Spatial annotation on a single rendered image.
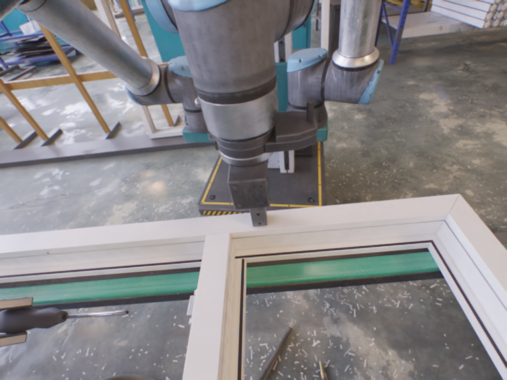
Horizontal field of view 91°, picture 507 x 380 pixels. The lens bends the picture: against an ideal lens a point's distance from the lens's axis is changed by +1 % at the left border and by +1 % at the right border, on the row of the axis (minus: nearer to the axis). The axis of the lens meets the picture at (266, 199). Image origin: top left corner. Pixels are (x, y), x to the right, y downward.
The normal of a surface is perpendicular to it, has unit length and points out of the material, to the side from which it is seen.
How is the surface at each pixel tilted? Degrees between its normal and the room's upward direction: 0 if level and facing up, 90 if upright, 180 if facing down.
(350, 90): 98
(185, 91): 90
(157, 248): 90
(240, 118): 90
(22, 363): 0
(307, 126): 0
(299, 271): 0
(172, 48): 90
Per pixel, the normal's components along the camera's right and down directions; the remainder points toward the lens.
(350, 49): -0.52, 0.75
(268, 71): 0.81, 0.36
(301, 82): -0.44, 0.67
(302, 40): 0.04, 0.71
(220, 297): -0.09, -0.70
